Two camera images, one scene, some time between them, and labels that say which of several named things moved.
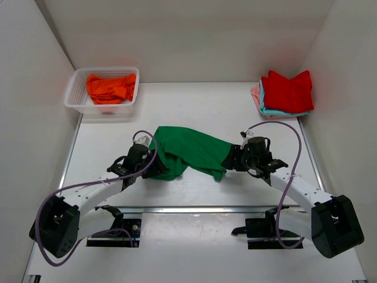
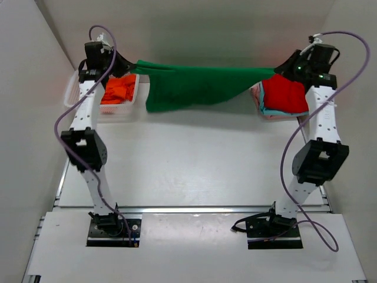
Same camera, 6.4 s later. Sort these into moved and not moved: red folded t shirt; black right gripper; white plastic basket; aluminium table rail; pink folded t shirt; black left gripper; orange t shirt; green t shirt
Moved: black right gripper; black left gripper; green t shirt
Not moved: white plastic basket; aluminium table rail; pink folded t shirt; orange t shirt; red folded t shirt
